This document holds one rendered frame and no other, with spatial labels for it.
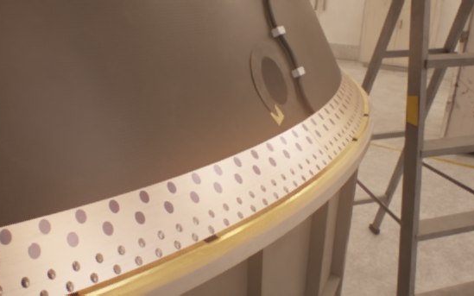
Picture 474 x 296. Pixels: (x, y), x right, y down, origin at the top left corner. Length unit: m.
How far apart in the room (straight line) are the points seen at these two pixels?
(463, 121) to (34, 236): 3.77
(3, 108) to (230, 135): 0.28
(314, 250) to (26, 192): 0.52
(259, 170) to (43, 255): 0.30
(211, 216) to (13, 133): 0.24
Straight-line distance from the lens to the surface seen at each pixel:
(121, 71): 0.51
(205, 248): 0.48
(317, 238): 0.77
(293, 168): 0.62
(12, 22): 0.51
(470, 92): 3.92
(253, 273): 0.62
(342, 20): 8.35
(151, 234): 0.47
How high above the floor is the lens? 1.46
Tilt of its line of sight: 23 degrees down
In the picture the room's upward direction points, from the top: straight up
